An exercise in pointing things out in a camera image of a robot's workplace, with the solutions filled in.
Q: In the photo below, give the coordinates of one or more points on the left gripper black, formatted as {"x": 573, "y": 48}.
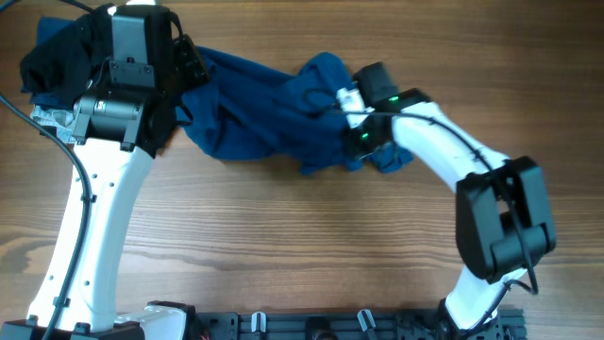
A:
{"x": 185, "y": 52}

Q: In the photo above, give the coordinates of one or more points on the blue polo shirt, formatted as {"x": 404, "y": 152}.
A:
{"x": 249, "y": 111}

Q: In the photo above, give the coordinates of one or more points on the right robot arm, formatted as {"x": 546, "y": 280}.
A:
{"x": 503, "y": 220}

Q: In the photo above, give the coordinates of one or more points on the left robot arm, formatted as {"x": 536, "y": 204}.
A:
{"x": 119, "y": 129}

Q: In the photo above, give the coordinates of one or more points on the black folded garment top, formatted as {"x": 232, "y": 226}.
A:
{"x": 63, "y": 64}

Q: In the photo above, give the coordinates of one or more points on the light grey folded garment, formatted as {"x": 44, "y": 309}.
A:
{"x": 60, "y": 123}

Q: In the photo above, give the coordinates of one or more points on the navy blue folded garment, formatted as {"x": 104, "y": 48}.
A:
{"x": 46, "y": 29}

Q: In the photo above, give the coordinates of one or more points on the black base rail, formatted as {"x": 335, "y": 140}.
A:
{"x": 420, "y": 324}

